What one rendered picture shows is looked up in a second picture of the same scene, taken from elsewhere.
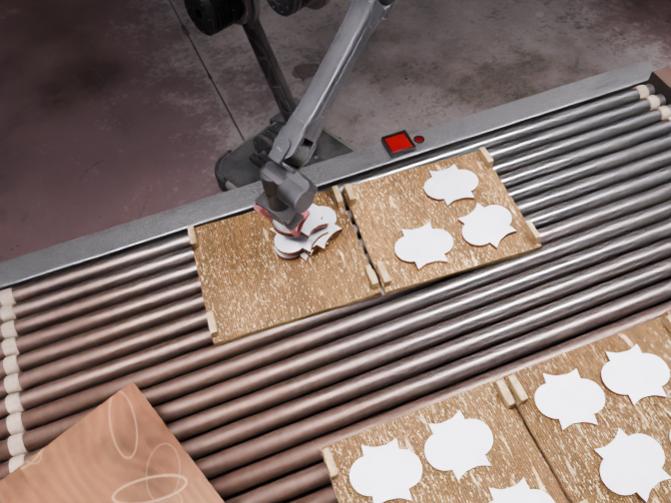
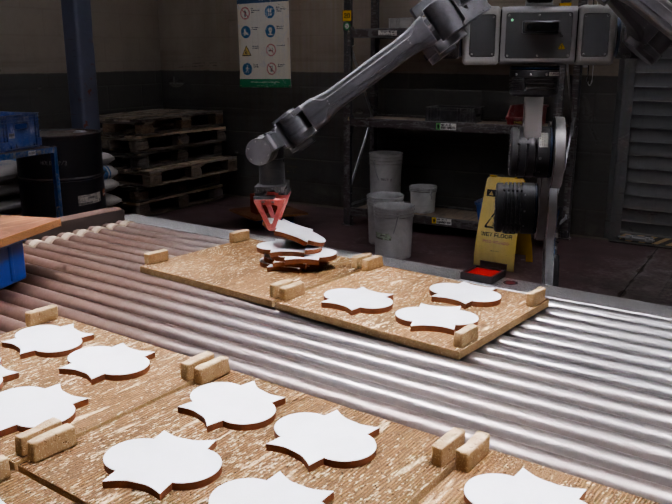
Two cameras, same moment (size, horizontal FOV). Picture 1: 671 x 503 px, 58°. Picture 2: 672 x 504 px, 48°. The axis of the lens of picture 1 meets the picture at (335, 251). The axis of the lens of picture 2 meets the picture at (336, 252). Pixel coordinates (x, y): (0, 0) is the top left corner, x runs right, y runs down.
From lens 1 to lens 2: 1.50 m
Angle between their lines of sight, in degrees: 56
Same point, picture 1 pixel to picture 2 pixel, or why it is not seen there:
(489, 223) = (440, 315)
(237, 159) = not seen: hidden behind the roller
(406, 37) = not seen: outside the picture
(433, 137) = (527, 287)
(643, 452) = (188, 463)
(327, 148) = not seen: hidden behind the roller
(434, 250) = (358, 302)
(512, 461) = (108, 394)
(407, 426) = (113, 340)
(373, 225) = (353, 282)
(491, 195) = (489, 315)
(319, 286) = (245, 280)
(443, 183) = (459, 289)
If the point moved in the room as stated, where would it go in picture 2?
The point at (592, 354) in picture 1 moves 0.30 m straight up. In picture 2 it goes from (324, 409) to (323, 189)
